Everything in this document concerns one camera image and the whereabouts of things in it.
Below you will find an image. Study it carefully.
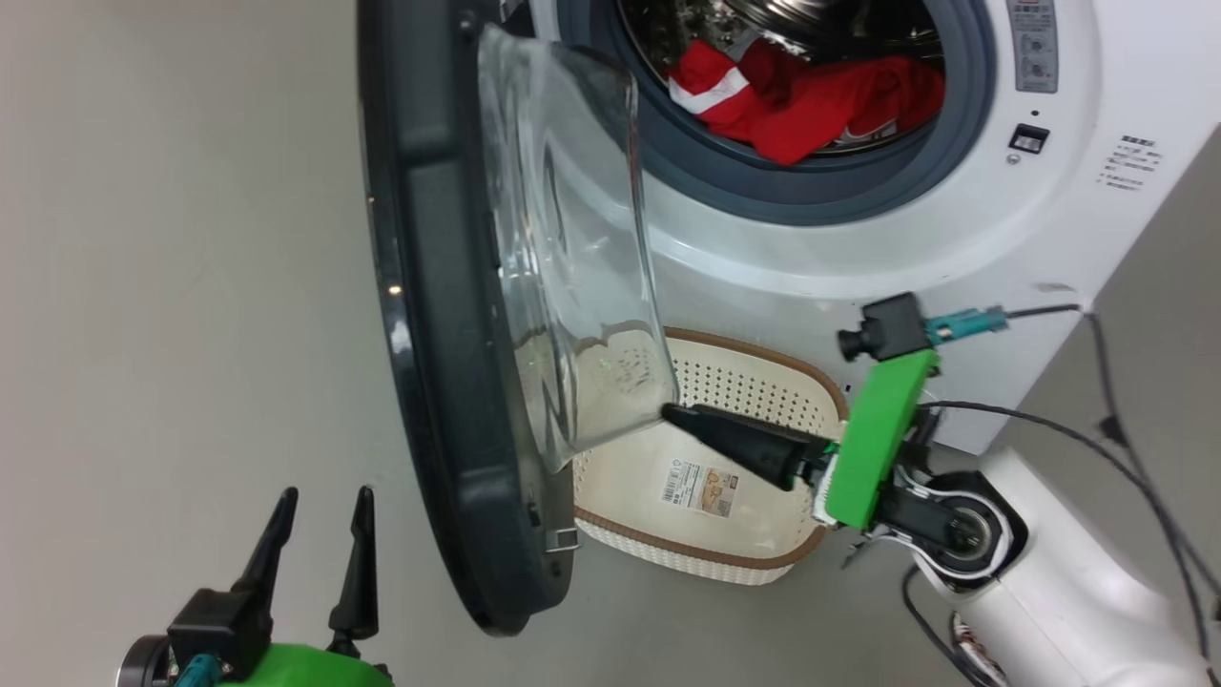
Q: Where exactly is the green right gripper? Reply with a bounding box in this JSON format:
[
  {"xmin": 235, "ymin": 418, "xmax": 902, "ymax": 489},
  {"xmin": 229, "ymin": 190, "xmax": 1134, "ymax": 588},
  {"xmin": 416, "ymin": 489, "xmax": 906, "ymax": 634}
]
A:
[{"xmin": 661, "ymin": 348, "xmax": 942, "ymax": 531}]

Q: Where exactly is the white front-load washing machine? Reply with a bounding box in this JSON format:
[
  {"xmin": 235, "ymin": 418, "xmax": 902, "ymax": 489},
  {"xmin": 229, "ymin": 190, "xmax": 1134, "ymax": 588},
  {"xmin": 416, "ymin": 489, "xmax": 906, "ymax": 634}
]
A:
[{"xmin": 515, "ymin": 0, "xmax": 1221, "ymax": 455}]

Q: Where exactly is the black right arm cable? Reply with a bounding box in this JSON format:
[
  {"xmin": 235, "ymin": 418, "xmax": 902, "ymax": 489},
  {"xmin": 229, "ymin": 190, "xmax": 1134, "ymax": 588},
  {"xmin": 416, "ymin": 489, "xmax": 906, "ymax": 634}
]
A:
[
  {"xmin": 900, "ymin": 565, "xmax": 988, "ymax": 687},
  {"xmin": 919, "ymin": 400, "xmax": 1214, "ymax": 669}
]

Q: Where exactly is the black right camera cable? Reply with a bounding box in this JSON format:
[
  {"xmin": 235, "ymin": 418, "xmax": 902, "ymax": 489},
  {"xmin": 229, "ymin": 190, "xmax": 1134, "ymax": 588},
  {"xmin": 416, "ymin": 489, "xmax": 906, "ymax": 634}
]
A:
[{"xmin": 1005, "ymin": 303, "xmax": 1221, "ymax": 621}]

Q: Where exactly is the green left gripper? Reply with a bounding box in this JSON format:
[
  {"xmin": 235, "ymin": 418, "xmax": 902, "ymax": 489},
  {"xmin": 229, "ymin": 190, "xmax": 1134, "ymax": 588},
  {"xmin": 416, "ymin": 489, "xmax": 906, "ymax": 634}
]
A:
[{"xmin": 217, "ymin": 486, "xmax": 395, "ymax": 687}]

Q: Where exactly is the cream perforated laundry basket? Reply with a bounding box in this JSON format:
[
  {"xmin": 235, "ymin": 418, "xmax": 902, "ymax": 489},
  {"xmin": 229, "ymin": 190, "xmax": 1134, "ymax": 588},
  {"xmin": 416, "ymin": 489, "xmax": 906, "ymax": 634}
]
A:
[{"xmin": 570, "ymin": 326, "xmax": 851, "ymax": 587}]

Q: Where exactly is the teal right camera connector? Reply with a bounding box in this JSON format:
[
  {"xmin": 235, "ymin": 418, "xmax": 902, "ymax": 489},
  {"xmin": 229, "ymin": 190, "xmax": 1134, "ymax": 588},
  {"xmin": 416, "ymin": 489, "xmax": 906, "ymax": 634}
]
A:
[{"xmin": 925, "ymin": 306, "xmax": 1010, "ymax": 345}]

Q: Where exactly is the black round glass washer door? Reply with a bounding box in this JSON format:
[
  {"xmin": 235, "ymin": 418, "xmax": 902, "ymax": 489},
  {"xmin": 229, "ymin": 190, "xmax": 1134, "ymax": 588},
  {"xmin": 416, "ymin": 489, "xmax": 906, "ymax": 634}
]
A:
[{"xmin": 356, "ymin": 0, "xmax": 681, "ymax": 637}]

